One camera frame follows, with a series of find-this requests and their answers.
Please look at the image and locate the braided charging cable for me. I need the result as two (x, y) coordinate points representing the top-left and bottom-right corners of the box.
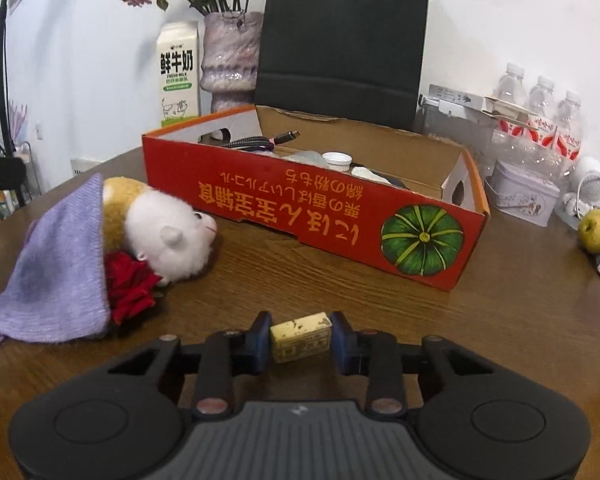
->
(219, 130), (301, 154)

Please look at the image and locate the small yellow block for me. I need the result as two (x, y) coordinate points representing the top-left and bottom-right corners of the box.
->
(270, 311), (333, 365)

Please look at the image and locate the purple knit cloth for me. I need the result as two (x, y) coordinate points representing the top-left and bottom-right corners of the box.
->
(0, 172), (115, 360)

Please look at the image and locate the white bottle cap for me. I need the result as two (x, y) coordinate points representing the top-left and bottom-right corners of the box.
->
(322, 151), (354, 171)

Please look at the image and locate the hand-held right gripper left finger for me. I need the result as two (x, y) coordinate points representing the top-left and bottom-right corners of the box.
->
(107, 310), (273, 420)

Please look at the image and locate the red fabric rose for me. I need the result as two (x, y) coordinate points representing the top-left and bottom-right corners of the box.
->
(105, 251), (165, 326)

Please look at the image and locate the pale floral tin box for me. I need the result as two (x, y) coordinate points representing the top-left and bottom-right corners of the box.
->
(489, 160), (562, 229)

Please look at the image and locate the clear water bottle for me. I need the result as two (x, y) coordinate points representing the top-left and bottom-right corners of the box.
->
(552, 90), (587, 171)
(494, 62), (530, 126)
(526, 76), (557, 148)

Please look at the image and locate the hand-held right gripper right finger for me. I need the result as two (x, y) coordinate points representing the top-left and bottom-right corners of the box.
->
(329, 310), (496, 417)

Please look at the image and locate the white milk carton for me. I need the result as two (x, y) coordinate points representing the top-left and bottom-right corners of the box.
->
(156, 21), (202, 129)

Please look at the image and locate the clear lidded storage container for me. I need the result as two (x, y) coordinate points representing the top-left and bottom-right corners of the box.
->
(416, 97), (502, 163)

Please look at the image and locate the purple glass vase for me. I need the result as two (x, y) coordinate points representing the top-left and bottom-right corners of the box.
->
(200, 11), (265, 114)

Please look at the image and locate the white and tan plush toy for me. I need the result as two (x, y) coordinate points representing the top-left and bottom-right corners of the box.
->
(102, 176), (219, 287)

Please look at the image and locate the yellow-green apple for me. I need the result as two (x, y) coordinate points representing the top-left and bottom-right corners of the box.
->
(577, 208), (600, 255)

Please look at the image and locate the orange cardboard box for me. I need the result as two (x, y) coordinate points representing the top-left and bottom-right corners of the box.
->
(141, 104), (492, 293)

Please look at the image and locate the clear plastic wrapper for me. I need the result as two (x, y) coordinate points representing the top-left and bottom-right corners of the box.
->
(279, 149), (327, 167)

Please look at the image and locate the black paper bag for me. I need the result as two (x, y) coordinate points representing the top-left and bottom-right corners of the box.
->
(255, 0), (431, 134)

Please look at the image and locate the metal rack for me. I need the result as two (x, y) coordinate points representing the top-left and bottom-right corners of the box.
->
(9, 141), (47, 203)

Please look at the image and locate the flat white cardboard package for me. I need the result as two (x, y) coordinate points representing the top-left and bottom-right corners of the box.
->
(426, 84), (542, 125)

